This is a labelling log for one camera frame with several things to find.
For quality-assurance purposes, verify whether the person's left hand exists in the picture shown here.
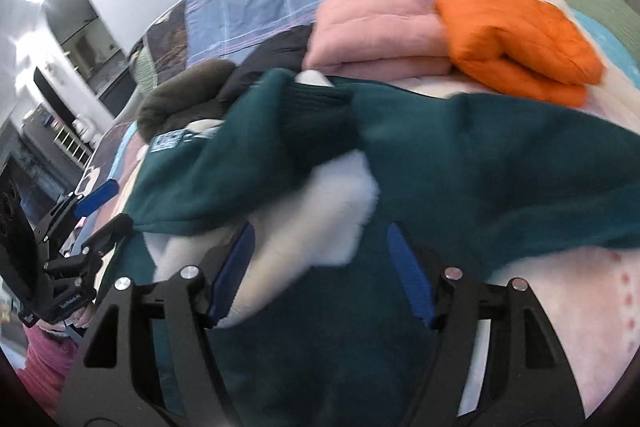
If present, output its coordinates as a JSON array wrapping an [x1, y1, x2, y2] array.
[[64, 303, 97, 339]]

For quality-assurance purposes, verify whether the dark printed pillow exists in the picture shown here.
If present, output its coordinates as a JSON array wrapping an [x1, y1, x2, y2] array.
[[129, 0, 192, 82]]

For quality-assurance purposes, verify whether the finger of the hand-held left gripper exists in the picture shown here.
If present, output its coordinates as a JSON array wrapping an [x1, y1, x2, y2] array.
[[44, 213, 134, 279], [32, 179, 119, 248]]

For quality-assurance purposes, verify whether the folded orange puffer jacket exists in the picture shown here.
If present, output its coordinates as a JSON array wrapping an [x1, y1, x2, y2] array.
[[434, 0, 605, 108]]

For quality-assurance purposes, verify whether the cream fleece blanket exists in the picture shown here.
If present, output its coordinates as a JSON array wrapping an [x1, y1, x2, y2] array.
[[540, 0, 640, 120]]

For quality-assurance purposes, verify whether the pink fluffy blanket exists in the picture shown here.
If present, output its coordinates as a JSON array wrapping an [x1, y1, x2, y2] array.
[[97, 72, 640, 420]]

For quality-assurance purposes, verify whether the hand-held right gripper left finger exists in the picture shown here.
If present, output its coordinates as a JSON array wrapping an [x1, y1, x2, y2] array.
[[57, 222, 257, 427]]

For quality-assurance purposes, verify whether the teal fleece-lined sweatshirt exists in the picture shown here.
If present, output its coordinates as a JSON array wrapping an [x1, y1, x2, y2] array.
[[97, 69, 640, 427]]

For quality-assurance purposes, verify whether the folded pink jacket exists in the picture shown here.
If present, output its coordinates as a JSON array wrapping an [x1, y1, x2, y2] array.
[[302, 0, 453, 80]]

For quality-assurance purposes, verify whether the arched wall mirror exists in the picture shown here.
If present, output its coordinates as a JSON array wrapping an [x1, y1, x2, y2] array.
[[42, 0, 137, 118]]

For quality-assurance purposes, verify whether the dark shelf cabinet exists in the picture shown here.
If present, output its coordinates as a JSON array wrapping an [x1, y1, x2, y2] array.
[[0, 104, 98, 218]]

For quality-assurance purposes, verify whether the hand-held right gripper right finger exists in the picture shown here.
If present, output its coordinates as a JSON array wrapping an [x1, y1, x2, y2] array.
[[387, 222, 586, 427]]

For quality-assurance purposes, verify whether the person's left forearm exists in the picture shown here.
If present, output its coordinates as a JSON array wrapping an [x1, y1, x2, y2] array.
[[19, 323, 83, 410]]

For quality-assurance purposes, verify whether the brown furry garment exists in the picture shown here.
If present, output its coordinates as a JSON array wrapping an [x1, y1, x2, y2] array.
[[136, 59, 237, 142]]

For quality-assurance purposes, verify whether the black garment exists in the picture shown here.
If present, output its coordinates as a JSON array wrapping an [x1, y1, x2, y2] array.
[[217, 24, 317, 110]]

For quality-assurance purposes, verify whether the light blue blanket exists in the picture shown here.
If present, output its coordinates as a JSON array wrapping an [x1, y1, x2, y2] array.
[[570, 7, 640, 80]]

